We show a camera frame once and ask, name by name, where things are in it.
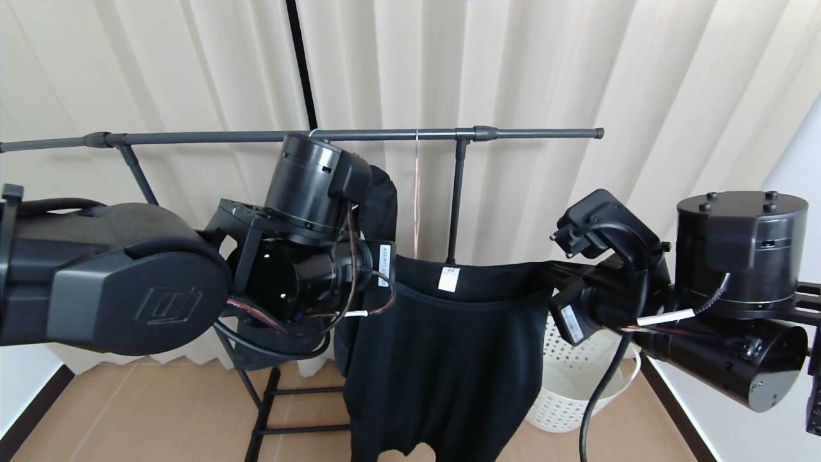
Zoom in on black shorts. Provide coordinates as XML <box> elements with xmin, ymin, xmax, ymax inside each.
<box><xmin>234</xmin><ymin>166</ymin><xmax>398</xmax><ymax>376</ymax></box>

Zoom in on black cable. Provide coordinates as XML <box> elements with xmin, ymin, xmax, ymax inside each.
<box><xmin>212</xmin><ymin>318</ymin><xmax>331</xmax><ymax>361</ymax></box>
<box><xmin>579</xmin><ymin>327</ymin><xmax>636</xmax><ymax>462</ymax></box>

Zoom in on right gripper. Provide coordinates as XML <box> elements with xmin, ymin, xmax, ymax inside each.
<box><xmin>550</xmin><ymin>281</ymin><xmax>809</xmax><ymax>413</ymax></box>

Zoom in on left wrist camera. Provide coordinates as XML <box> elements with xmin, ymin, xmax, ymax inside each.
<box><xmin>328</xmin><ymin>151</ymin><xmax>374</xmax><ymax>209</ymax></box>

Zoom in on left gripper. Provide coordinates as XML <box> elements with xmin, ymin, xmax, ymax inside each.
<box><xmin>241</xmin><ymin>237</ymin><xmax>395</xmax><ymax>325</ymax></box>

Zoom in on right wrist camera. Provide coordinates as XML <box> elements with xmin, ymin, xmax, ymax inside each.
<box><xmin>550</xmin><ymin>189</ymin><xmax>664</xmax><ymax>273</ymax></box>

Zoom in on black clothes rack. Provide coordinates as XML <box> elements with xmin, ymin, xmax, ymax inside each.
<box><xmin>0</xmin><ymin>126</ymin><xmax>605</xmax><ymax>462</ymax></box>

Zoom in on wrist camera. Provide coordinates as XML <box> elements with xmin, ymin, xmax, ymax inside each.
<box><xmin>550</xmin><ymin>189</ymin><xmax>664</xmax><ymax>273</ymax></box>
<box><xmin>328</xmin><ymin>151</ymin><xmax>374</xmax><ymax>209</ymax></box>

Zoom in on black sleeveless top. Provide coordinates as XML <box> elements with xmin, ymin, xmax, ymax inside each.
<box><xmin>334</xmin><ymin>253</ymin><xmax>559</xmax><ymax>462</ymax></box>

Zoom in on white laundry basket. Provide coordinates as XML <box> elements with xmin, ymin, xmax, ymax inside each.
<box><xmin>526</xmin><ymin>314</ymin><xmax>642</xmax><ymax>434</ymax></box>

